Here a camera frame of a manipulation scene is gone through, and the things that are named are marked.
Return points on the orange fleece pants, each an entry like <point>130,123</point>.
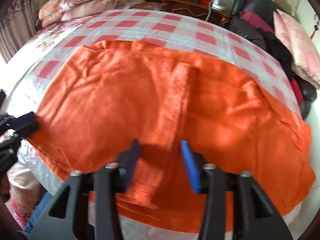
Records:
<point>110,93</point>

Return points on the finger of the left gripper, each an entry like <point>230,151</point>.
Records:
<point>24,125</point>

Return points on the black leather armchair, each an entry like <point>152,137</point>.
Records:
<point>265,9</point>

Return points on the pink curtain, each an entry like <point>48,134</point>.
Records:
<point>17,27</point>

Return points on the pink checkered plastic tablecloth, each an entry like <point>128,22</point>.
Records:
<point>185,33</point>

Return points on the magenta garment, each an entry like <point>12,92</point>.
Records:
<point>255,20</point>

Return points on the black clothes pile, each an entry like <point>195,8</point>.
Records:
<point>276,49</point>

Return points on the pink pillow on bed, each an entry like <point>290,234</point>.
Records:
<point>50,13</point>

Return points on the dark wooden nightstand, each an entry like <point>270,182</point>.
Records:
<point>196,10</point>

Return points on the red garment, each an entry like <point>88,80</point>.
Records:
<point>296,89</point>

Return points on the white charger with cable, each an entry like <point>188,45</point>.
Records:
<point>214,5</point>

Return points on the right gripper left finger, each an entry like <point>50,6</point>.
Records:
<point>84,206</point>

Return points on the pink satin cushion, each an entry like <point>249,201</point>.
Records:
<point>304,53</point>

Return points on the blue jeans legs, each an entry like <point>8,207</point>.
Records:
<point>36,214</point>

